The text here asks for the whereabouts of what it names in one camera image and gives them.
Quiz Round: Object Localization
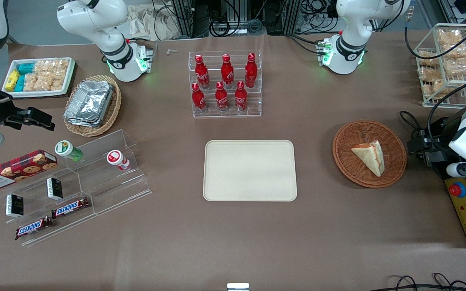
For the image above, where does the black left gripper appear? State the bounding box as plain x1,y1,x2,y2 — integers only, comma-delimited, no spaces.
408,129,454,168

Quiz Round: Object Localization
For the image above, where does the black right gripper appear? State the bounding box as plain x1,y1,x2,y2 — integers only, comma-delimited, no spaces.
0,91,55,132

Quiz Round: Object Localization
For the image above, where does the triangle sandwich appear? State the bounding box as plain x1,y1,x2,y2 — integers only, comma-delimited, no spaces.
351,140,386,177

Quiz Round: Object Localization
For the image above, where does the white snack tray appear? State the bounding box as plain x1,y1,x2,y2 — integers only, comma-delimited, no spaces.
2,57,75,99

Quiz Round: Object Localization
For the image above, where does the dark tray under snack tray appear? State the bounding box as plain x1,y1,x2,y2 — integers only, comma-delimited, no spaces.
2,61,78,100

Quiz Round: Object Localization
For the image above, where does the aluminium foil tray stack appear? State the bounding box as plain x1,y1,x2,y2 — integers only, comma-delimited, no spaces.
64,80,115,128

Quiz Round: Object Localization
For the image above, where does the round brown wicker basket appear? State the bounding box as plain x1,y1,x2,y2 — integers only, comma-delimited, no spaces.
333,120,407,189

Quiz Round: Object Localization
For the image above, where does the oval tan wicker basket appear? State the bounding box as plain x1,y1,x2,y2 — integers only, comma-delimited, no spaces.
63,75,122,137

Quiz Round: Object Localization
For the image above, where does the beige rectangular tray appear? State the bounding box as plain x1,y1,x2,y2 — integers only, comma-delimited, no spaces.
203,140,298,202

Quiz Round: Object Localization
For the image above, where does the black side platform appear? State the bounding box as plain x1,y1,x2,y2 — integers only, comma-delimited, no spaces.
429,115,466,180

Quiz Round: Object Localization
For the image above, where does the clear rice cracker bag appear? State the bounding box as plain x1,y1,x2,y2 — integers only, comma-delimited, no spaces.
37,73,65,92
23,73,39,92
35,60,55,74
53,59,70,78

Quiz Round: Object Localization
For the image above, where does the yellow snack packet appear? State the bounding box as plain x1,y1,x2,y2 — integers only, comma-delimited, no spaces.
5,70,20,92

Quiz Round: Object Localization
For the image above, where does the green capped small bottle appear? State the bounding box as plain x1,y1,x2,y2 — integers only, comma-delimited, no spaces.
54,140,84,162

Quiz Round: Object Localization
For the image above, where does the red tartan cookie box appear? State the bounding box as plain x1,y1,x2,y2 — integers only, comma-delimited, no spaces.
0,150,58,192

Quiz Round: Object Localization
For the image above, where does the fried snack bag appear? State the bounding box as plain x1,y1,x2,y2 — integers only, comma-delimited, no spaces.
418,51,441,67
445,42,466,61
424,81,447,98
437,29,463,46
418,67,445,84
443,59,466,78

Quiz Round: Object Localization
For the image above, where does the small black carton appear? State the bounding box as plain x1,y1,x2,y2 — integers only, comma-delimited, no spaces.
6,194,25,218
47,177,64,201

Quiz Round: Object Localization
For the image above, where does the red capped small bottle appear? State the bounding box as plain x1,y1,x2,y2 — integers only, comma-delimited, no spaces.
106,150,131,171

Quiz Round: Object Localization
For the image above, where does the Snickers chocolate bar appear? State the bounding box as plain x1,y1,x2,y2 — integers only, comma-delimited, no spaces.
51,197,90,219
15,216,54,241

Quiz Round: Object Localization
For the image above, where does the clear acrylic stepped shelf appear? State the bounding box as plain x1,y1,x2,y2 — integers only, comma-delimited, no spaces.
0,129,153,247

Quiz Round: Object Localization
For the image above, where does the beige crumpled cloth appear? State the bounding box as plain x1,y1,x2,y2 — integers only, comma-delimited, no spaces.
127,3,182,41

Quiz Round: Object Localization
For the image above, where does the red cola bottle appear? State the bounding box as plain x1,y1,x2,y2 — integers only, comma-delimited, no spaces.
191,82,208,114
221,53,235,89
215,81,230,113
244,53,257,89
195,55,210,90
235,81,248,112

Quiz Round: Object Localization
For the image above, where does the clear acrylic bottle rack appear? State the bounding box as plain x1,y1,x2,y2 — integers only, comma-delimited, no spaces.
188,50,263,118

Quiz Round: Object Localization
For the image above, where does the black looped table cable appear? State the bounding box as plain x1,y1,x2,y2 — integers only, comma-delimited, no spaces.
399,111,425,140

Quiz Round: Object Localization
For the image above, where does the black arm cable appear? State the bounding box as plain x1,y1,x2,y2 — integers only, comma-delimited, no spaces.
404,8,466,60
426,77,466,140

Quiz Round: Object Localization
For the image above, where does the white wire snack rack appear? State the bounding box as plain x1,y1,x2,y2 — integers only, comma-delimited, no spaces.
414,23,466,109

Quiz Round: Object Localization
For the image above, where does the black floor cable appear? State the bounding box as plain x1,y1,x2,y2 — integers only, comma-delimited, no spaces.
431,273,466,291
379,275,419,291

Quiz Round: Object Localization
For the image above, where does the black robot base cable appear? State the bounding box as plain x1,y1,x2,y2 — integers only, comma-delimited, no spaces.
285,34,327,55

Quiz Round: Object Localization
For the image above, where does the aluminium frame equipment rack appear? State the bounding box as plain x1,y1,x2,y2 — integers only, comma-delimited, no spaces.
170,0,341,38

